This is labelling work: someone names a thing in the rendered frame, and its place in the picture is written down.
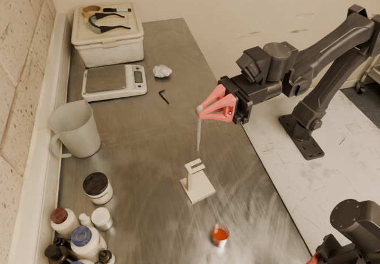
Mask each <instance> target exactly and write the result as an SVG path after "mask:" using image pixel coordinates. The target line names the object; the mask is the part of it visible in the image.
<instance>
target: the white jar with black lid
mask: <svg viewBox="0 0 380 264"><path fill-rule="evenodd" d="M83 189H84V190H85V192H86V194H87V196H88V197H89V199H90V200H91V201H92V202H93V203H94V204H96V205H101V204H104V203H106V202H107V201H109V200H110V199H111V197H112V195H113V189H112V186H111V184H110V182H109V180H108V178H107V177H106V175H105V174H104V173H101V172H94V173H92V174H90V175H88V176H87V177H86V178H85V180H84V182H83Z"/></svg>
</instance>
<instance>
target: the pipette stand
mask: <svg viewBox="0 0 380 264"><path fill-rule="evenodd" d="M200 162H201V160H200V159H197V160H195V161H192V162H190V163H187V164H186V165H184V166H185V167H186V178H184V179H182V180H180V183H181V185H182V187H183V188H184V190H185V192H186V194H187V196H188V198H189V199H190V201H191V203H194V202H196V201H198V200H200V199H202V198H204V197H206V196H208V195H210V194H212V193H214V192H215V189H214V188H213V186H212V184H211V183H210V181H209V180H208V178H207V177H206V175H205V174H204V172H203V170H202V169H203V168H205V166H204V165H203V164H202V165H200V166H197V167H195V168H193V169H191V167H192V166H194V165H196V164H198V163H200ZM200 170H201V171H200ZM197 171H199V172H197ZM195 172H197V173H195ZM193 173H195V174H193ZM192 174H193V175H192Z"/></svg>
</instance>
